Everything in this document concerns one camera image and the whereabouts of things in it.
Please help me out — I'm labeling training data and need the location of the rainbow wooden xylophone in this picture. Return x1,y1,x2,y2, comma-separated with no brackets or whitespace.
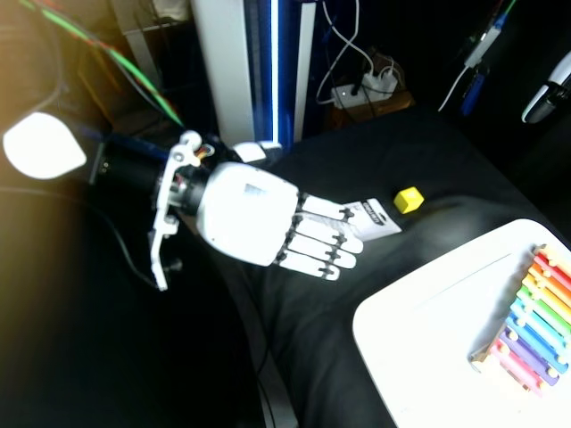
468,243,571,398

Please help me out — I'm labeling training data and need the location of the black cable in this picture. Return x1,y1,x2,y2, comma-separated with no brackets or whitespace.
0,186,161,289

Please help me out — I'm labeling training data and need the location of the white cable adapter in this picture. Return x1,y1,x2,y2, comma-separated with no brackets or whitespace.
438,24,501,112

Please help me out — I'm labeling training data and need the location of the white plastic tray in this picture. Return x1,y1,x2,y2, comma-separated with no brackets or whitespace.
352,218,571,428

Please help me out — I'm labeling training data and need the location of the white paper label card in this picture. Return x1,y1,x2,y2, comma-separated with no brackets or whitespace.
341,198,402,244

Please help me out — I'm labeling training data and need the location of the white plug adapter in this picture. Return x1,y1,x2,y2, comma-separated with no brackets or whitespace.
361,66,398,97

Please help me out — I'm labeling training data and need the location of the white cable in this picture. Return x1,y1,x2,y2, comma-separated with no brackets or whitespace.
316,0,374,106

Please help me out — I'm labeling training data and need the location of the black table cloth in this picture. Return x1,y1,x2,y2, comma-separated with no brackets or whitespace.
213,104,571,428

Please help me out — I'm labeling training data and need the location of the yellow wooden cube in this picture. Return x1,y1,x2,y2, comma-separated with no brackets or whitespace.
393,186,424,215

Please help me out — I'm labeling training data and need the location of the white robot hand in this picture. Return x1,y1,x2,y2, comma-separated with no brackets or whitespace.
520,48,571,125
195,141,365,283

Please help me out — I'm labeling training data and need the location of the white power strip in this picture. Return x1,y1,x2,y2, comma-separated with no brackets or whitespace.
332,84,380,111

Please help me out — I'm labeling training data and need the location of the blue cable connector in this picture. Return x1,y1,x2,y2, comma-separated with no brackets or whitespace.
460,66,488,116

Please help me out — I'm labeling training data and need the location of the brown cardboard box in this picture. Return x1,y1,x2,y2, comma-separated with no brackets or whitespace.
325,48,416,124

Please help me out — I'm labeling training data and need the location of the green cable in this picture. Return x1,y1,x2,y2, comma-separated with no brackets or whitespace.
20,0,186,128
492,0,518,21

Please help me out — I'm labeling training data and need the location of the white blue column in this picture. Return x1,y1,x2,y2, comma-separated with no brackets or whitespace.
191,0,313,144

